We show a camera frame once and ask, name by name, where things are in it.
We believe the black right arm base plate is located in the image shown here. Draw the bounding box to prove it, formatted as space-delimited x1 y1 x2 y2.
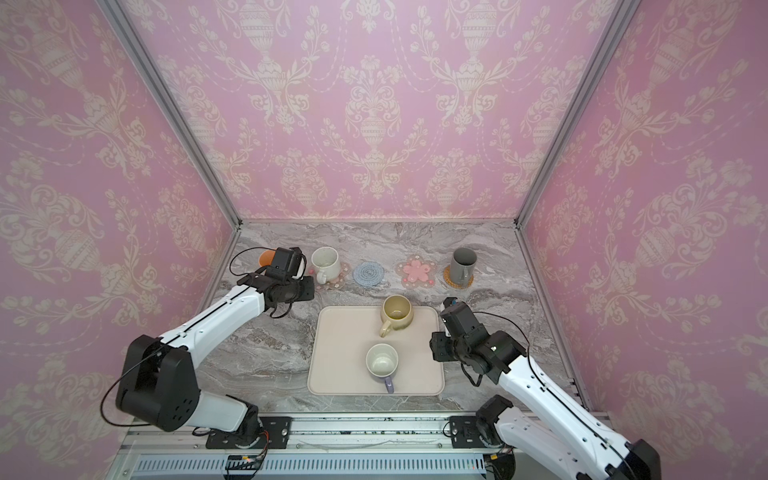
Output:
448 415 501 449

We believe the orange ceramic mug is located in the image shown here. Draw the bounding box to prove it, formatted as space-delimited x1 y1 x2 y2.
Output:
258 250 275 267

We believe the aluminium corner post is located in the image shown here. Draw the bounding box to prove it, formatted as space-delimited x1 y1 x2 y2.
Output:
96 0 242 230
516 0 641 230

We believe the white ceramic mug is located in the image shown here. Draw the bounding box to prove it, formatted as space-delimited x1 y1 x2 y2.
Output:
311 246 341 285

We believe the grey ceramic mug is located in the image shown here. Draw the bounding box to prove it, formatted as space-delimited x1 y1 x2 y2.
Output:
449 247 477 288

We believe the blue round woven coaster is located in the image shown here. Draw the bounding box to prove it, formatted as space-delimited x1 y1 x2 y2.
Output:
353 261 385 288

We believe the beige silicone tray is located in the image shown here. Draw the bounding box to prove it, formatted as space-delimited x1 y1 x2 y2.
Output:
307 306 445 396

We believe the pink flower silicone coaster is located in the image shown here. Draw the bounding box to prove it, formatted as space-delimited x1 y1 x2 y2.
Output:
315 262 350 291

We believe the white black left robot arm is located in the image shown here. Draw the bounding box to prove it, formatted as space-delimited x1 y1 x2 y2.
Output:
112 274 315 448

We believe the woven rattan round coaster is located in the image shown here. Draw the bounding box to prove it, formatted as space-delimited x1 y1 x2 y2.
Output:
443 266 474 290

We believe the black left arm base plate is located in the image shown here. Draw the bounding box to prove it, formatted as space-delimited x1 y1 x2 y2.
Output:
205 415 293 450

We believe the yellow beige ceramic mug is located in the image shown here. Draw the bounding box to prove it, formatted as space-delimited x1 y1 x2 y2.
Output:
379 295 414 338

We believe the white mug purple handle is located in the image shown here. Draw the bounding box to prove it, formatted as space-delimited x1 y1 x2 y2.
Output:
365 343 399 394

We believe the aluminium front frame rail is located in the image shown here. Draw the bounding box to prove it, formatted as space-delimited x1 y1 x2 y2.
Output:
107 411 631 480

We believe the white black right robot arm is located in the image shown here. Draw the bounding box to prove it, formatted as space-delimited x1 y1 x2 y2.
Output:
429 332 662 479

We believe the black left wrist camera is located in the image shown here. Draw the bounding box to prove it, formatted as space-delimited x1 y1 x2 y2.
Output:
264 247 305 281

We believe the aluminium left corner post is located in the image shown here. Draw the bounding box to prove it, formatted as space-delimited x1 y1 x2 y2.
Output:
96 0 242 230

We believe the aluminium right corner post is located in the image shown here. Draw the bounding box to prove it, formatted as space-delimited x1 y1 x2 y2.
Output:
516 0 641 230

